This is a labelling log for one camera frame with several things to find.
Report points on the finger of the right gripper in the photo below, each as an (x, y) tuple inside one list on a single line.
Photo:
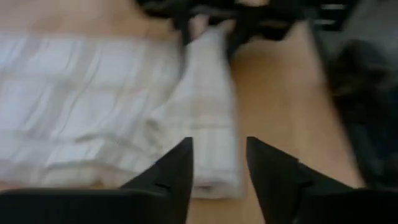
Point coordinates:
[(236, 40), (185, 28)]

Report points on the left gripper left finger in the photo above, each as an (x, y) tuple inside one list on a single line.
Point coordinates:
[(124, 208)]

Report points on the white plaid towel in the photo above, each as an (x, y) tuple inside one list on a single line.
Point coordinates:
[(93, 93)]

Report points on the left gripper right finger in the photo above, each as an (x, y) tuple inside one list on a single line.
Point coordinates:
[(311, 205)]

